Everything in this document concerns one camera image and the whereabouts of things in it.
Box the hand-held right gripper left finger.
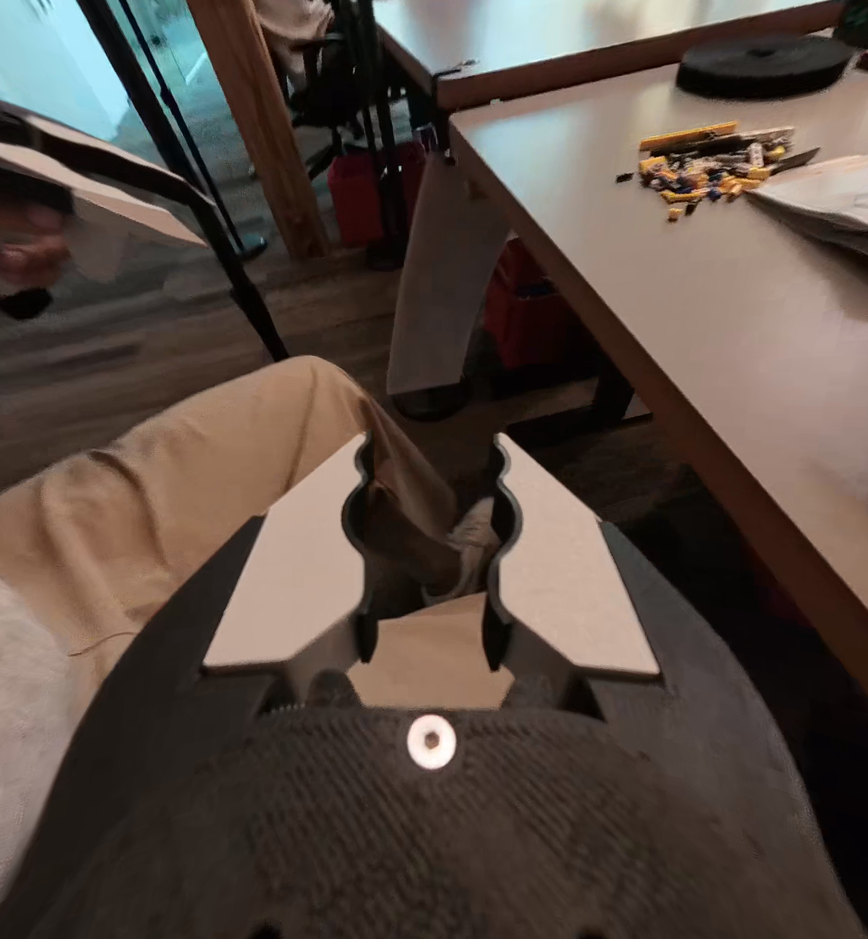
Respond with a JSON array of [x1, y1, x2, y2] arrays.
[[201, 433, 379, 703]]

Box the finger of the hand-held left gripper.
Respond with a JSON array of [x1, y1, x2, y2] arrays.
[[25, 112, 190, 192], [0, 141, 209, 285]]

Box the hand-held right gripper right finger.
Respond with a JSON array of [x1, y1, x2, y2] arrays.
[[482, 433, 662, 703]]

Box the pile of lego pieces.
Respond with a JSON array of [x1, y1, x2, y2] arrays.
[[615, 119, 822, 223]]

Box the person's left hand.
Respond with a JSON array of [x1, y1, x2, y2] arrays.
[[0, 197, 73, 292]]

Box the grey sneaker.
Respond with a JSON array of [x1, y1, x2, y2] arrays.
[[421, 499, 506, 607]]

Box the black stand legs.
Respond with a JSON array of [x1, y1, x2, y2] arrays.
[[78, 0, 290, 364]]

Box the red plastic crate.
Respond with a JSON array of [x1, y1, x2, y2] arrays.
[[484, 241, 576, 369], [327, 143, 429, 248]]

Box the black tripod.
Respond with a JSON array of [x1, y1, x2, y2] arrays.
[[287, 0, 435, 268]]

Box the white table leg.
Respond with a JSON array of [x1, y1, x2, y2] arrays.
[[386, 150, 514, 421]]

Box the white desk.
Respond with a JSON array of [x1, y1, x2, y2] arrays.
[[371, 0, 846, 112]]

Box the open instruction booklet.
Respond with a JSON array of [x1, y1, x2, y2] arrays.
[[744, 153, 868, 278]]

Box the wooden post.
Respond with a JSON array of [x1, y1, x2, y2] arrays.
[[184, 0, 334, 259]]

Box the black strap roll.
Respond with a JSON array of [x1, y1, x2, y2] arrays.
[[675, 33, 856, 101]]

